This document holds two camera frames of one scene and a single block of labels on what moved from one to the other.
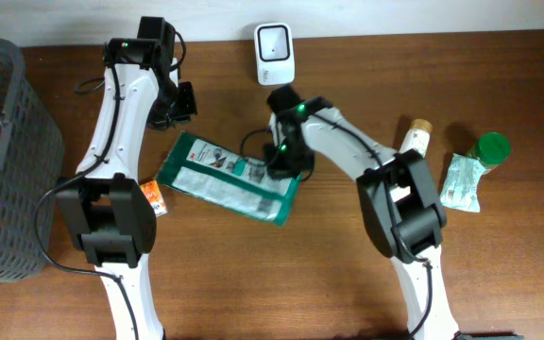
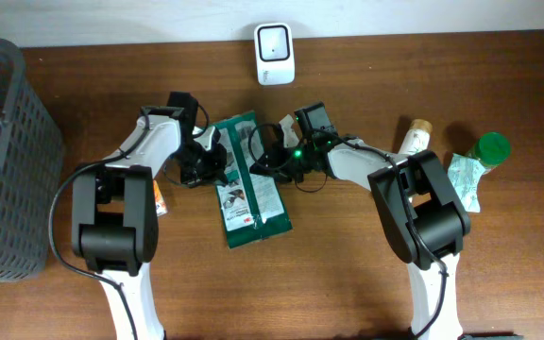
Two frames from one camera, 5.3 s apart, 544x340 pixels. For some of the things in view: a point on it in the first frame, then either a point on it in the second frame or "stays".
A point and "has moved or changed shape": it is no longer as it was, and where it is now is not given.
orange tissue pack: [153, 195] stays
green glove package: [217, 174] has moved or changed shape
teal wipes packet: [461, 187] stays
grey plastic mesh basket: [17, 153] stays
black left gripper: [183, 100] → [211, 166]
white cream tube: [416, 137] stays
